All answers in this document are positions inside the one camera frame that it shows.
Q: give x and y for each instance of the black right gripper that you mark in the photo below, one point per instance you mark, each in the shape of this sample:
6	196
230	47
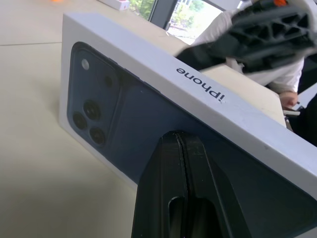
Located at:
262	3

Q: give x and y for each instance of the person in white shirt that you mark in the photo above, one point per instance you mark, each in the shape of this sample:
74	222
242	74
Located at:
284	79

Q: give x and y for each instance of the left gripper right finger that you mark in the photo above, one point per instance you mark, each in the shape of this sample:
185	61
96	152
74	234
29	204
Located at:
208	198

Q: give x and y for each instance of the dark window frame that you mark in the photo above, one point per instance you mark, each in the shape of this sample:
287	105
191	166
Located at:
161	12

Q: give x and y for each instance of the white box with orange print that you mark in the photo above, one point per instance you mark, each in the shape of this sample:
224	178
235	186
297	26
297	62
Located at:
116	3

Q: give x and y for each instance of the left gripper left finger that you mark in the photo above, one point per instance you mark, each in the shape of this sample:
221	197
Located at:
161	186

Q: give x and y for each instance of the bystander bare hand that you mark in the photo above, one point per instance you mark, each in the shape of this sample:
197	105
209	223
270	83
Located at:
288	99

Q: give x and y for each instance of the white iPhone box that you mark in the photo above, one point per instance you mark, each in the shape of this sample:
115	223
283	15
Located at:
148	111

